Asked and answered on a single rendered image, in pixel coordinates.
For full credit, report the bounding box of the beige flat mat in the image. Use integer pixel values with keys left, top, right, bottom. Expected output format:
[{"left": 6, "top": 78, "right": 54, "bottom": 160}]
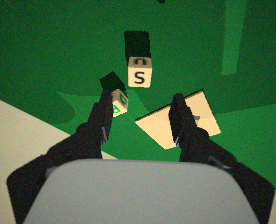
[{"left": 135, "top": 91, "right": 221, "bottom": 149}]

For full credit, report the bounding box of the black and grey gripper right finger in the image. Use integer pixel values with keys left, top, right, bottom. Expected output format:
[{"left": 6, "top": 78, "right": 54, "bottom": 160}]
[{"left": 168, "top": 93, "right": 275, "bottom": 224}]

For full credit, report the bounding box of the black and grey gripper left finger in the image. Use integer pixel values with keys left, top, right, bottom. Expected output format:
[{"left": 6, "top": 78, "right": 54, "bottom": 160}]
[{"left": 6, "top": 90, "right": 114, "bottom": 224}]

